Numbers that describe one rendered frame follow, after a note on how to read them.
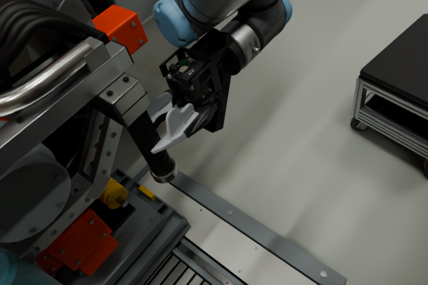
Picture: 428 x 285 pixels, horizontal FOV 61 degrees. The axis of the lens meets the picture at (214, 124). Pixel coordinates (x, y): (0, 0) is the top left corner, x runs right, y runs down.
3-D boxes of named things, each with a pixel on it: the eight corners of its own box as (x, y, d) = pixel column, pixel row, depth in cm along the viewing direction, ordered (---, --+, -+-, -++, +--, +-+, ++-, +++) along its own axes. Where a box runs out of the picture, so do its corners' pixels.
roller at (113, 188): (71, 149, 106) (61, 137, 101) (138, 200, 90) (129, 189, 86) (55, 163, 103) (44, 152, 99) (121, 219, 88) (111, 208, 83)
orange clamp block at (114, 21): (94, 56, 75) (125, 31, 78) (118, 69, 71) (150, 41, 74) (78, 28, 70) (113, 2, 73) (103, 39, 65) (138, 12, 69)
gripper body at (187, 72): (153, 68, 55) (204, 23, 60) (170, 106, 62) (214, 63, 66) (191, 84, 51) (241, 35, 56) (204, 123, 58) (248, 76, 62)
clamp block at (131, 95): (113, 83, 55) (97, 55, 51) (153, 105, 50) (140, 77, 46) (86, 105, 53) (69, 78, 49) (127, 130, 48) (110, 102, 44)
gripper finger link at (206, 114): (167, 125, 55) (197, 86, 59) (170, 132, 57) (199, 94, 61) (192, 134, 53) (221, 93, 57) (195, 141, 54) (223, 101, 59)
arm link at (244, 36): (228, 50, 68) (265, 63, 64) (213, 65, 67) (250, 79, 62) (221, 15, 63) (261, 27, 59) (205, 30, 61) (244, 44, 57)
